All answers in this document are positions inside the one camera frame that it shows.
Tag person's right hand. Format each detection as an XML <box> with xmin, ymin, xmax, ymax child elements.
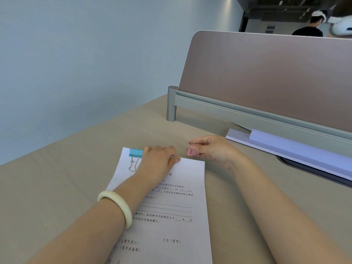
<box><xmin>192</xmin><ymin>135</ymin><xmax>245</xmax><ymax>171</ymax></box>

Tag person's left hand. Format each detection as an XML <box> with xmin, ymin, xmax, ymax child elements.
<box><xmin>134</xmin><ymin>146</ymin><xmax>181</xmax><ymax>188</ymax></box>

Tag pink binder clip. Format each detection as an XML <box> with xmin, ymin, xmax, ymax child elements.
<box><xmin>187</xmin><ymin>141</ymin><xmax>201</xmax><ymax>157</ymax></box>

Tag printed white paper document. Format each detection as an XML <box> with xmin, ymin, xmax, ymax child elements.
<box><xmin>104</xmin><ymin>147</ymin><xmax>213</xmax><ymax>264</ymax></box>

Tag person's right forearm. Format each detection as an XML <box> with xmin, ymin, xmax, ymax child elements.
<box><xmin>230</xmin><ymin>157</ymin><xmax>352</xmax><ymax>264</ymax></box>

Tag person's left forearm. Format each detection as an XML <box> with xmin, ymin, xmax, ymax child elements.
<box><xmin>26</xmin><ymin>173</ymin><xmax>154</xmax><ymax>264</ymax></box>

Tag blue binder clip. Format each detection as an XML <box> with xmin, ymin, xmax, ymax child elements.
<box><xmin>128</xmin><ymin>148</ymin><xmax>144</xmax><ymax>173</ymax></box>

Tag flat white paper stack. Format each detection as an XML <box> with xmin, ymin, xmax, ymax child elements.
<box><xmin>225</xmin><ymin>128</ymin><xmax>352</xmax><ymax>181</ymax></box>

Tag folded white paper sheet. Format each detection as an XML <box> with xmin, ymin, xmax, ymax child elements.
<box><xmin>249</xmin><ymin>129</ymin><xmax>352</xmax><ymax>175</ymax></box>

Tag pinkish brown desk divider panel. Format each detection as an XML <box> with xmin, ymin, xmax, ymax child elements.
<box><xmin>177</xmin><ymin>30</ymin><xmax>352</xmax><ymax>133</ymax></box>

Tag grey metal divider frame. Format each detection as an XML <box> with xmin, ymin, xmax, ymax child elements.
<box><xmin>166</xmin><ymin>86</ymin><xmax>352</xmax><ymax>166</ymax></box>

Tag white bangle bracelet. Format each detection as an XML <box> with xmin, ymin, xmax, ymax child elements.
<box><xmin>97</xmin><ymin>190</ymin><xmax>133</xmax><ymax>231</ymax></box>

